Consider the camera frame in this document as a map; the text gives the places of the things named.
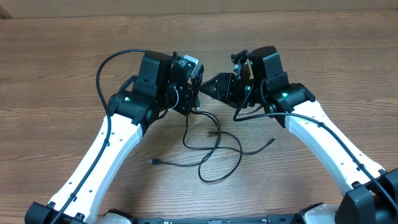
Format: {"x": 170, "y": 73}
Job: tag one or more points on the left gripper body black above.
{"x": 181, "y": 99}

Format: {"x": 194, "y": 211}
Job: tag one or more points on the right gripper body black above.
{"x": 249, "y": 86}

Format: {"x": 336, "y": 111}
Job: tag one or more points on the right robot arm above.
{"x": 369, "y": 191}

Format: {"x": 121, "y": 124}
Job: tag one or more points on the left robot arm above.
{"x": 164, "y": 82}

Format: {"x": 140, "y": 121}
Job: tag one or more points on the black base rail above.
{"x": 268, "y": 219}

